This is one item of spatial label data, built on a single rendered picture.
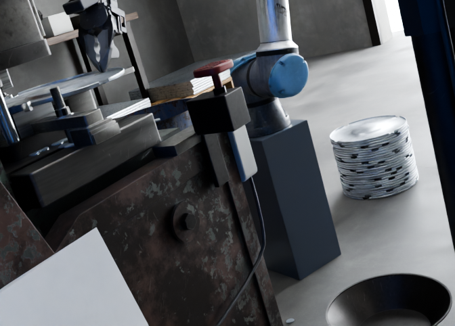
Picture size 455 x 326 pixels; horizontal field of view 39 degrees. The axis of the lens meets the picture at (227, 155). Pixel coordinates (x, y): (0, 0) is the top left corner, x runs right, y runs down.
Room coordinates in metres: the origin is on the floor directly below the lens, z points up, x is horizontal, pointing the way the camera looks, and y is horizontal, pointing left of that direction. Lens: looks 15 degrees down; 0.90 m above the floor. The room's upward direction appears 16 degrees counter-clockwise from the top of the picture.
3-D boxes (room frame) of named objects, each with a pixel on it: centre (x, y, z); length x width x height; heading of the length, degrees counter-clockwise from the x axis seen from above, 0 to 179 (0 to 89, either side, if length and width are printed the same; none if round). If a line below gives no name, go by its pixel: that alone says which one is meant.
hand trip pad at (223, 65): (1.20, -0.02, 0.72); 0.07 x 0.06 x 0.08; 141
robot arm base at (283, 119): (1.87, -0.13, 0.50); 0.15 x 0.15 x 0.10
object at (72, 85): (1.33, 0.30, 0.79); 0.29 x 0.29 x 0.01
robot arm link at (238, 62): (1.87, -0.14, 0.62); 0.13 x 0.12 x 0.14; 28
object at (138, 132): (1.23, 0.38, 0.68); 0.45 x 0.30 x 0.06; 51
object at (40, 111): (1.23, 0.38, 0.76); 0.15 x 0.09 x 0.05; 51
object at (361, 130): (2.33, -0.54, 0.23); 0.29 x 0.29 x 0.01
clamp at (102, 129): (1.12, 0.25, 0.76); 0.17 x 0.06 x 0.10; 51
